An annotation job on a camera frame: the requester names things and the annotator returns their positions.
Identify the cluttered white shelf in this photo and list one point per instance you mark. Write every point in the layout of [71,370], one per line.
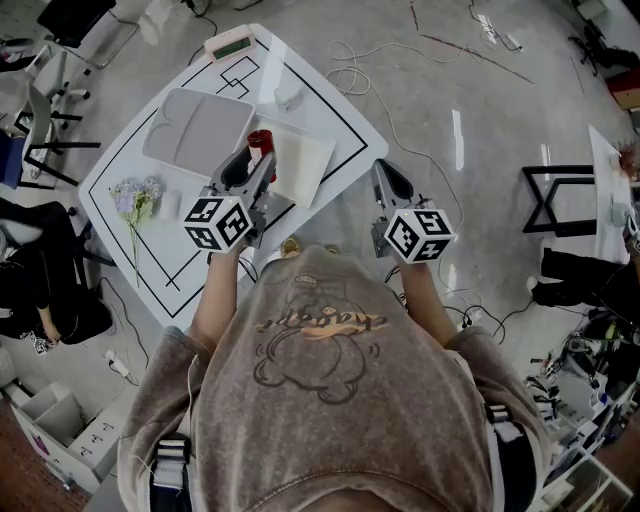
[580,400]

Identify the small white round holder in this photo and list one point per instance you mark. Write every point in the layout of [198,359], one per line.
[289,96]

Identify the black office chair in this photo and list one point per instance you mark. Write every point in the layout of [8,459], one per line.
[75,17]

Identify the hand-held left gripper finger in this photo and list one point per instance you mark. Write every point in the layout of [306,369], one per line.
[235,171]
[266,172]

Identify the white storage cabinet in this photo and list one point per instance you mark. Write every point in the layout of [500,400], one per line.
[60,425]

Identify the grey swivel chair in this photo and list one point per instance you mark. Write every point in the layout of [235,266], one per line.
[45,75]

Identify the person's left forearm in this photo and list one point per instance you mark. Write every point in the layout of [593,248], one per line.
[217,300]

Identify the purple flower bouquet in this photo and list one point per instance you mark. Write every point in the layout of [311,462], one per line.
[134,200]

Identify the white translucent box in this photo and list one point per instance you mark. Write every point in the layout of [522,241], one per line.
[300,165]

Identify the small red bottle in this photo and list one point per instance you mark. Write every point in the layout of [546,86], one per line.
[260,140]

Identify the grey divided tray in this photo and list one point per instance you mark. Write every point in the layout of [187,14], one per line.
[195,127]

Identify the white power strip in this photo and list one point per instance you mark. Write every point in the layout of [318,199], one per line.
[118,363]

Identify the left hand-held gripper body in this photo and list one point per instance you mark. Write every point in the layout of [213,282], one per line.
[218,223]

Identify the person's right forearm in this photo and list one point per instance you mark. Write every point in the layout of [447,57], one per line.
[425,300]

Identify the person's brown printed shirt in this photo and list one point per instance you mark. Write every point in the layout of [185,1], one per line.
[325,400]

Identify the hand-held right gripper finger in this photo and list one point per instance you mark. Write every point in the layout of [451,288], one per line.
[400,184]
[378,184]

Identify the small white cup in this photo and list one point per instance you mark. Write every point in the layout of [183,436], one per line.
[170,205]

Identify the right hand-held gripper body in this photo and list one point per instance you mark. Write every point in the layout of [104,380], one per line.
[418,235]

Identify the black star-base chair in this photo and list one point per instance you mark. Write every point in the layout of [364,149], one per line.
[597,47]

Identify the red box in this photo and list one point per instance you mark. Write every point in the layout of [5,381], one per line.
[625,90]

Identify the black metal stand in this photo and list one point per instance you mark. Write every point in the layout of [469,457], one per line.
[50,146]

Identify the white side table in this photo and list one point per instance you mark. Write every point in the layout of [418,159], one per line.
[612,200]

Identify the black table frame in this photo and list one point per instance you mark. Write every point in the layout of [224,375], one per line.
[537,197]

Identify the person's golden shoe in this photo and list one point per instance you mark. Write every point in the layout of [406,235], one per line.
[332,246]
[291,247]

